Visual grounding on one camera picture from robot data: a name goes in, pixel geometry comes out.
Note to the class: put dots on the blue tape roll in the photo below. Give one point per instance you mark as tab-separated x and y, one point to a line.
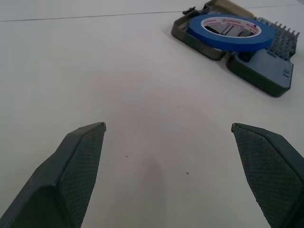
237	41

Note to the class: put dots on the grey screwdriver bit set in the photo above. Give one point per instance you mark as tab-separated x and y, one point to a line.
283	42

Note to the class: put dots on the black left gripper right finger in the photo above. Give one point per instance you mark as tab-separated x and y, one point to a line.
268	175

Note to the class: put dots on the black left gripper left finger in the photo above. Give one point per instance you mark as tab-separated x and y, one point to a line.
71	175

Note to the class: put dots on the dark grey tool case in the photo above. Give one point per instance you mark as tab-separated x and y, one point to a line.
261	71

